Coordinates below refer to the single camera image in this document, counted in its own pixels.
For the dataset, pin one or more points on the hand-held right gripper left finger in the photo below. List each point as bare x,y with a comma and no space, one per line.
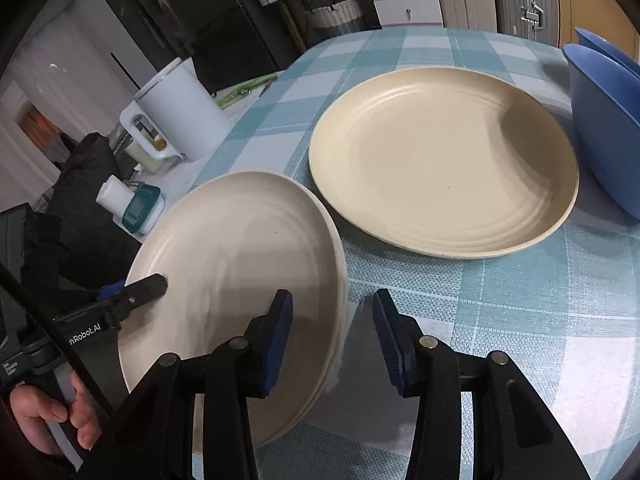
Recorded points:
280,345

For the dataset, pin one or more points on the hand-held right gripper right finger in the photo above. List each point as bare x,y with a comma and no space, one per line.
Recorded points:
387,340

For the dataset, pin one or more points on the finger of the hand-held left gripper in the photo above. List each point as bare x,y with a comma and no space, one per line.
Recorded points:
145,287

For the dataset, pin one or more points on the cream plate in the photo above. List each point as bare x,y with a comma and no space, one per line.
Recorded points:
336,350
235,240
440,160

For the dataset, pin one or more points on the blue bowl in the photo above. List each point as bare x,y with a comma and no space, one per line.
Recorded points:
607,47
605,125

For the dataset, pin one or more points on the person's left hand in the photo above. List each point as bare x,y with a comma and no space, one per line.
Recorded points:
40,417

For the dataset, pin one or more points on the teal lid food container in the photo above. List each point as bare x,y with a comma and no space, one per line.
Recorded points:
140,207

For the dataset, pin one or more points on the black bag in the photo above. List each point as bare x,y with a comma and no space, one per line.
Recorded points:
85,220

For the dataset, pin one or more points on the white cylinder container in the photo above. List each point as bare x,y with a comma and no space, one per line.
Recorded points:
114,194

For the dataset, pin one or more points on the teal checked tablecloth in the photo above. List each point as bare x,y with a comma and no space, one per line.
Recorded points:
525,320

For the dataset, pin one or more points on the white electric kettle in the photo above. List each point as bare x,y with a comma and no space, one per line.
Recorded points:
180,110

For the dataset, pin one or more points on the green knife sheath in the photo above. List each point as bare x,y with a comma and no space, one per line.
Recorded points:
240,91

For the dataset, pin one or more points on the black cabinet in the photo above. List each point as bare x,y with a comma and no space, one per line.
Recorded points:
225,10

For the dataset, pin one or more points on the woven basket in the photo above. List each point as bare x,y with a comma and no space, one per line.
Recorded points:
335,17

